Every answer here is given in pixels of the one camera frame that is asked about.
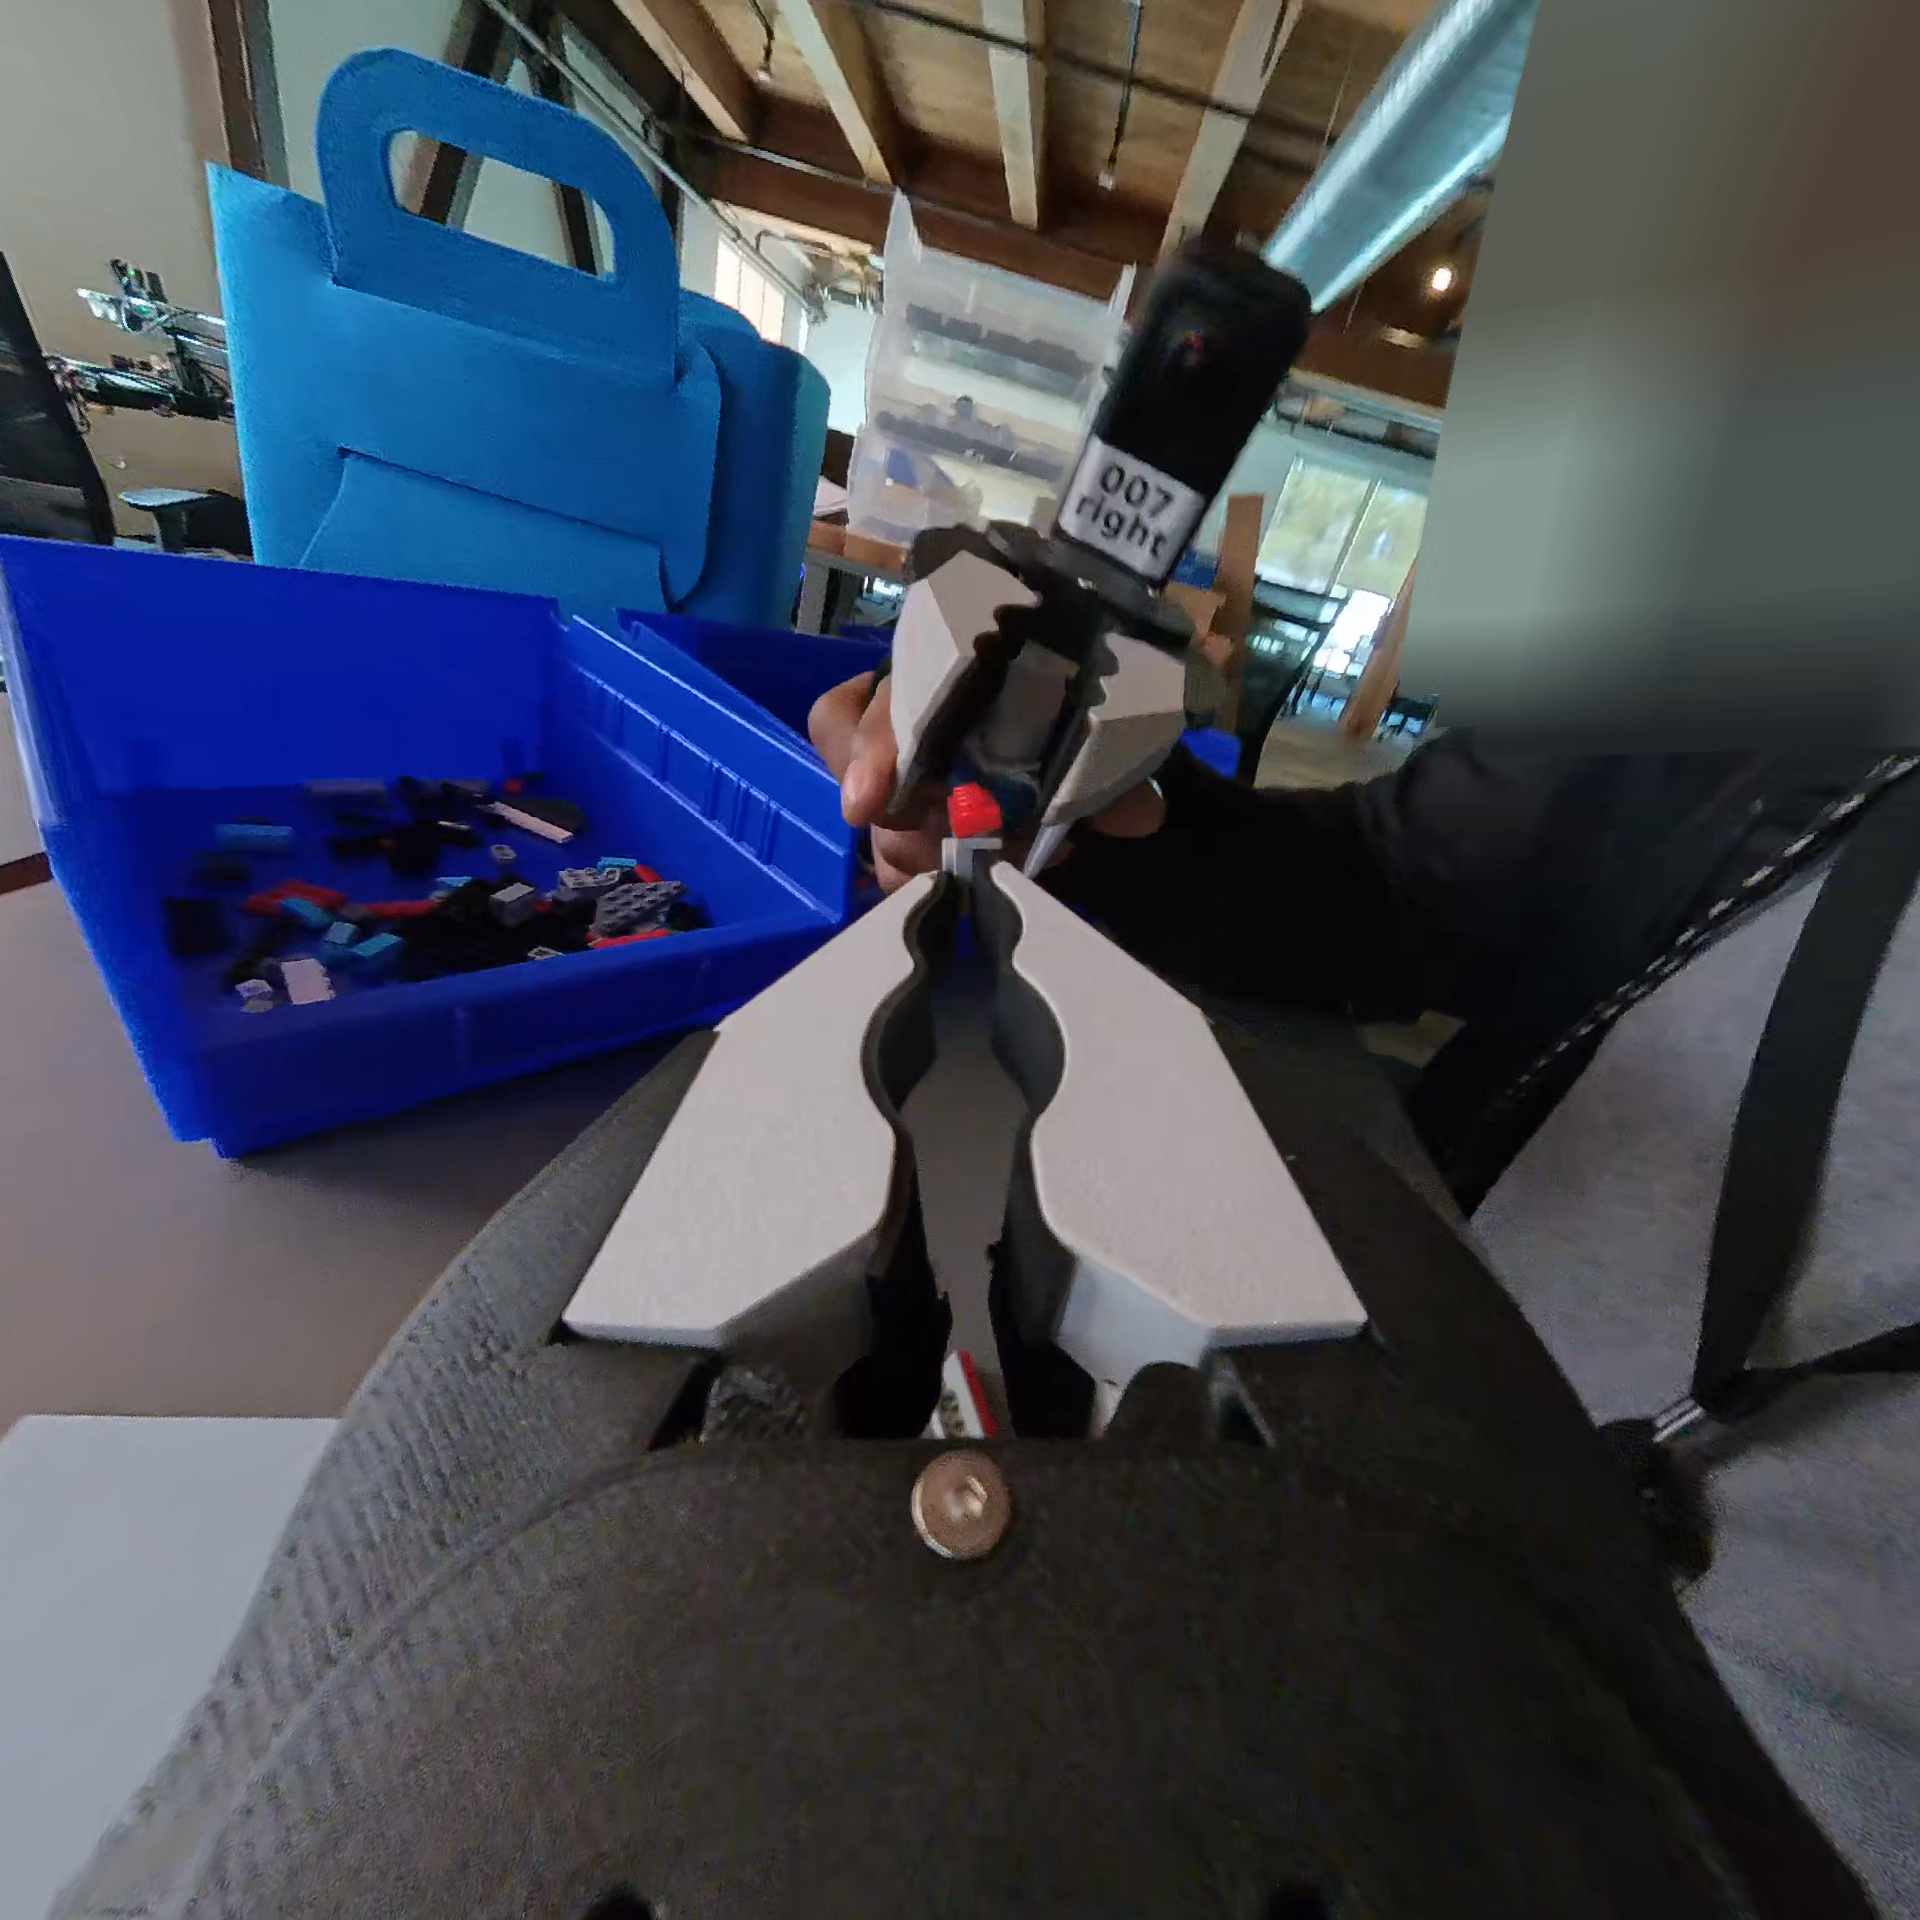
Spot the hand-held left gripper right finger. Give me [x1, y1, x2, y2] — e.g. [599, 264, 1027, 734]
[982, 867, 1370, 1438]

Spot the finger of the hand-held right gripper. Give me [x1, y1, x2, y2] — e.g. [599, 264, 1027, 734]
[892, 556, 1037, 817]
[1020, 633, 1193, 881]

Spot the large pile of toy bricks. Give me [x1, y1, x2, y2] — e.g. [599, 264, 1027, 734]
[163, 772, 713, 1014]

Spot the wooden table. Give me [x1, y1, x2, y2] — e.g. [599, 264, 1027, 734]
[802, 517, 917, 639]

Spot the pale instruction booklet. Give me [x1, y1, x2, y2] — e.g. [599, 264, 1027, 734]
[0, 1412, 345, 1920]

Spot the wooden post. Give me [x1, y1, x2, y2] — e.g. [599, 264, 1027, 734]
[1342, 556, 1419, 736]

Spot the person's right hand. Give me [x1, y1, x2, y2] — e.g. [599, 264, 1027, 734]
[806, 667, 951, 893]

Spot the person's right forearm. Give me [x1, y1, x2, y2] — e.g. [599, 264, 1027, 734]
[1050, 726, 1863, 1037]

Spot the stack of clear plastic bins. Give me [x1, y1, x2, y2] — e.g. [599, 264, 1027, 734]
[847, 188, 1135, 549]

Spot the silver ventilation duct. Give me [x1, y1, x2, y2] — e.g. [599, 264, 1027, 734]
[1259, 0, 1539, 308]

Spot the person's upper body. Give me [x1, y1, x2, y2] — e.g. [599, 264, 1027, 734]
[1411, 749, 1920, 1920]

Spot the blue felt bag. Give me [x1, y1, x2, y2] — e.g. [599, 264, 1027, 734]
[207, 47, 831, 633]

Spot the black mesh office chair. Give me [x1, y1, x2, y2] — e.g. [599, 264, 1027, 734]
[0, 255, 119, 541]

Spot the blue plastic bin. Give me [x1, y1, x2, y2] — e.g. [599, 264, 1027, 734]
[615, 608, 902, 910]
[0, 532, 858, 1160]

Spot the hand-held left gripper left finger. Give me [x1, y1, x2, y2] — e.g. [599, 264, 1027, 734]
[562, 877, 951, 1438]

